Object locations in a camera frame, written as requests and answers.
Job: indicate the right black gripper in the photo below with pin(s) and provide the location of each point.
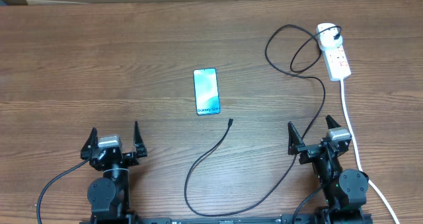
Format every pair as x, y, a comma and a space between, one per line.
310, 151

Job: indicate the white USB wall charger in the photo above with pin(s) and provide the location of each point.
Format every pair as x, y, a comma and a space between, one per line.
328, 35

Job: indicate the blue-screen Samsung smartphone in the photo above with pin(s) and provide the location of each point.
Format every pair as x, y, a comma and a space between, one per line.
206, 91

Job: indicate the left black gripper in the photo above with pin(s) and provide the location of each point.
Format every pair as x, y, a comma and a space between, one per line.
131, 159

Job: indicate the white power extension strip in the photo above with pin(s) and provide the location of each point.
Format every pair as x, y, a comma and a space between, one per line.
337, 64

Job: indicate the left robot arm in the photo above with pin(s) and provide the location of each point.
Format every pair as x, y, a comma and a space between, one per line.
109, 195

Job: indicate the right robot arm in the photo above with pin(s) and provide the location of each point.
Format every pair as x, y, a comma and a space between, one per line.
344, 189

